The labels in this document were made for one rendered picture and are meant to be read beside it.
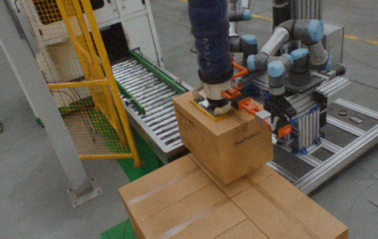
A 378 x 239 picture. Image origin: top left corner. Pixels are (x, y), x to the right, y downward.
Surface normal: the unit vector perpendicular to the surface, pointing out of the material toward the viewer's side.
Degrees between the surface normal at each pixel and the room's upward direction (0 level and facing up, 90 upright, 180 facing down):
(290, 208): 0
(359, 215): 0
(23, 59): 90
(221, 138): 90
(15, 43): 90
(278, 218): 0
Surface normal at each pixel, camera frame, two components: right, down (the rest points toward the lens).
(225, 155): 0.48, 0.40
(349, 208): -0.18, -0.83
